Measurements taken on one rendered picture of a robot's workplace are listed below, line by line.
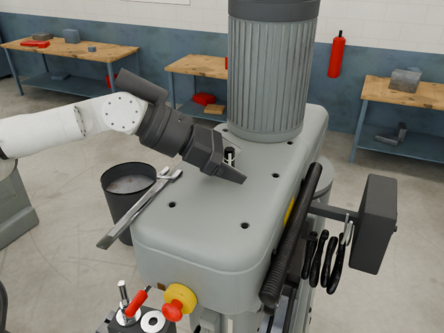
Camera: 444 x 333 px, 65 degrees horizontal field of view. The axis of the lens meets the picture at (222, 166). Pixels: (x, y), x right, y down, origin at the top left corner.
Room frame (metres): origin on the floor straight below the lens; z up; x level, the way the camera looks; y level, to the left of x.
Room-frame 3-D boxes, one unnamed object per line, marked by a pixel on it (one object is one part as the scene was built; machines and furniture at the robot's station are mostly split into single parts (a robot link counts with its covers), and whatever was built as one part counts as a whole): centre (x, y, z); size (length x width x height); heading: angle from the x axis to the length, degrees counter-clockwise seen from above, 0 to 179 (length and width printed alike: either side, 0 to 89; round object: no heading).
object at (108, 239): (0.51, 0.15, 1.89); 0.24 x 0.04 x 0.01; 158
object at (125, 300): (0.79, 0.35, 1.25); 0.03 x 0.03 x 0.11
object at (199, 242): (0.62, -0.02, 1.81); 0.47 x 0.26 x 0.16; 157
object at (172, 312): (0.38, 0.09, 1.76); 0.04 x 0.03 x 0.04; 67
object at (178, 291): (0.40, 0.08, 1.76); 0.06 x 0.02 x 0.06; 67
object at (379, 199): (0.75, -0.44, 1.62); 0.20 x 0.09 x 0.21; 157
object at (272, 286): (0.58, -0.16, 1.79); 0.45 x 0.04 x 0.04; 157
